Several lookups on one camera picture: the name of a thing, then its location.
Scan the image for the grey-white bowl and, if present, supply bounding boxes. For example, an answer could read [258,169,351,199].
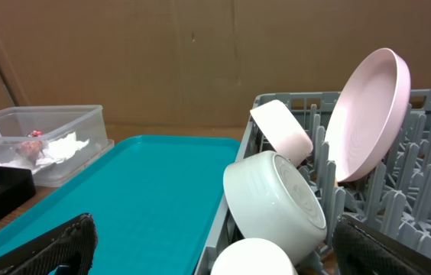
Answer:
[223,150,327,265]

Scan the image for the white napkin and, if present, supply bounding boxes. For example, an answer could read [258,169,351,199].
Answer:
[0,132,89,173]

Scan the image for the clear plastic bin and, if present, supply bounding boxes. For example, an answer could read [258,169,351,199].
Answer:
[0,105,115,187]

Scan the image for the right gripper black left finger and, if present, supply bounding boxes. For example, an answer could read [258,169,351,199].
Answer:
[0,213,98,275]

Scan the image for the grey dishwasher rack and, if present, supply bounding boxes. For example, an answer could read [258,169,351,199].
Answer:
[193,88,431,275]

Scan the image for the cream cup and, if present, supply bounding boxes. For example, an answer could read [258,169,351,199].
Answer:
[210,238,297,275]

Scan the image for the pink bowl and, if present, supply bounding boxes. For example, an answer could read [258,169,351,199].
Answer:
[250,99,313,167]

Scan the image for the teal serving tray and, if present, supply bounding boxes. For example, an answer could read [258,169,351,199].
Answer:
[0,135,239,274]

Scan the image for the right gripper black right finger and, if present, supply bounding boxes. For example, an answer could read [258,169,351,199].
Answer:
[332,215,431,275]

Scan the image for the pink plate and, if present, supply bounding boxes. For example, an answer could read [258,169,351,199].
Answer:
[325,48,411,183]

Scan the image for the red snack wrapper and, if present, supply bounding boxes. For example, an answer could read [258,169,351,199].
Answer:
[15,140,44,165]

